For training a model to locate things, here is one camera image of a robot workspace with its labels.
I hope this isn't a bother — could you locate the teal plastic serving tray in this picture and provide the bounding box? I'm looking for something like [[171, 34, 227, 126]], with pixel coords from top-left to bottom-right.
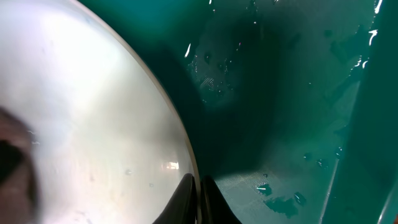
[[84, 0, 397, 223]]

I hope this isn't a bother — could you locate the light blue plate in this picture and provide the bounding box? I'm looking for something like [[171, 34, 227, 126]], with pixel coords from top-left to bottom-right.
[[1, 1, 198, 223]]

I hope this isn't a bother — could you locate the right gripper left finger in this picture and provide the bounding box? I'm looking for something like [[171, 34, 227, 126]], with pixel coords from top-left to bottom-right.
[[153, 174, 197, 224]]

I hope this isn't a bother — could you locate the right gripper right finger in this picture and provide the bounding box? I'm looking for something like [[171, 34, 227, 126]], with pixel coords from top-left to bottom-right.
[[200, 175, 241, 224]]

